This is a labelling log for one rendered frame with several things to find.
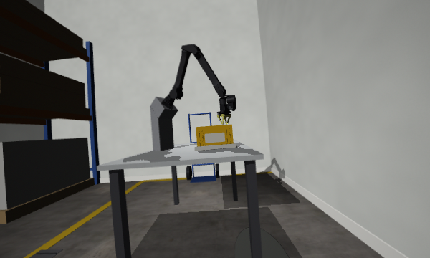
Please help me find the yellow crate with cross dividers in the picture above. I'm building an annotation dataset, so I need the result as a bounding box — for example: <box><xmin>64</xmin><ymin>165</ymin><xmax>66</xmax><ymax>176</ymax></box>
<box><xmin>196</xmin><ymin>125</ymin><xmax>234</xmax><ymax>147</ymax></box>

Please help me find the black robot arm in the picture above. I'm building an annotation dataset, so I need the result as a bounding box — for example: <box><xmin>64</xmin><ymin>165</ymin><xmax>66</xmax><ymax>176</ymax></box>
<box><xmin>162</xmin><ymin>44</ymin><xmax>237</xmax><ymax>111</ymax></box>

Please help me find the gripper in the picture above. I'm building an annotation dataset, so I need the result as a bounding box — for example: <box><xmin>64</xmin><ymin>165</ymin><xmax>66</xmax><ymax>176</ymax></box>
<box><xmin>217</xmin><ymin>105</ymin><xmax>231</xmax><ymax>124</ymax></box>

